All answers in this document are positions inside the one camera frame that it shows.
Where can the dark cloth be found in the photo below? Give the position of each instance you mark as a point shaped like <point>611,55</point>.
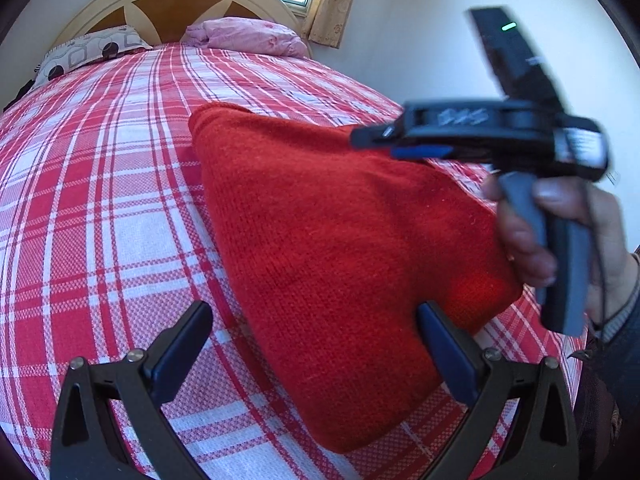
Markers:
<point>20,95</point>

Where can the red knitted sweater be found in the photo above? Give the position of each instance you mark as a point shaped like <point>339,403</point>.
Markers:
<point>325,240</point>

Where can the grey patterned pillow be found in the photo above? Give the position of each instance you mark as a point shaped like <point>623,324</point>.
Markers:
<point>85,52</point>

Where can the person's right forearm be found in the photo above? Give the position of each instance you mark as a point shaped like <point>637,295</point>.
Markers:
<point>622,330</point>

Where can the red white plaid blanket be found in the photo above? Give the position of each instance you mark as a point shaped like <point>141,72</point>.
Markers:
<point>100,185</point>

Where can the pink pillow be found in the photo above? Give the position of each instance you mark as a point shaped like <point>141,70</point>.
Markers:
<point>245,35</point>

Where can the person's right hand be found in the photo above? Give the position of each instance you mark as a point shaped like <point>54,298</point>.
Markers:
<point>525,255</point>

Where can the yellow patterned curtain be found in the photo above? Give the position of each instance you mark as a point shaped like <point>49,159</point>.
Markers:
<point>332,5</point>

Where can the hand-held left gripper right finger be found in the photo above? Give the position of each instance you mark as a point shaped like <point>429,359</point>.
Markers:
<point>450,355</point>

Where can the person's brown clothing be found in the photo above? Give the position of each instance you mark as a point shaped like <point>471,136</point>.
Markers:
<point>597,410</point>

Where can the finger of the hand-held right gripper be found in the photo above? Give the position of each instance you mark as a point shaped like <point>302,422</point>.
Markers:
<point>375,136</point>

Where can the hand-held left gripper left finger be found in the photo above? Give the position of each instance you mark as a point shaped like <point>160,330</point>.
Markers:
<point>177,360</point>

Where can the cream wooden headboard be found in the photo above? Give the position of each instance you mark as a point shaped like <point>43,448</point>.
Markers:
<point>170,12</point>

